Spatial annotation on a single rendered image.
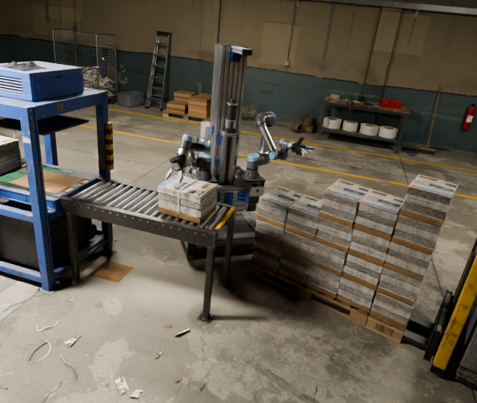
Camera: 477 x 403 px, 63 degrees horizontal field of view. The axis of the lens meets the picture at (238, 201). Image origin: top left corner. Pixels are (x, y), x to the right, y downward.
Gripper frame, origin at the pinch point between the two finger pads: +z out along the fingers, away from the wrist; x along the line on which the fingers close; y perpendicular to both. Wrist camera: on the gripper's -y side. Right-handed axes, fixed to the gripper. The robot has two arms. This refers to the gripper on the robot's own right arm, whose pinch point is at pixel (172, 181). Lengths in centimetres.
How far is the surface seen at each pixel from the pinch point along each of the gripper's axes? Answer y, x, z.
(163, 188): 14.4, 13.5, 5.7
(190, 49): 579, 376, -389
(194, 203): 17.4, -13.7, 10.6
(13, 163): 24, 174, 18
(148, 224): 16.6, 18.1, 35.2
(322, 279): 103, -111, 41
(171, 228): 17.4, -1.3, 33.1
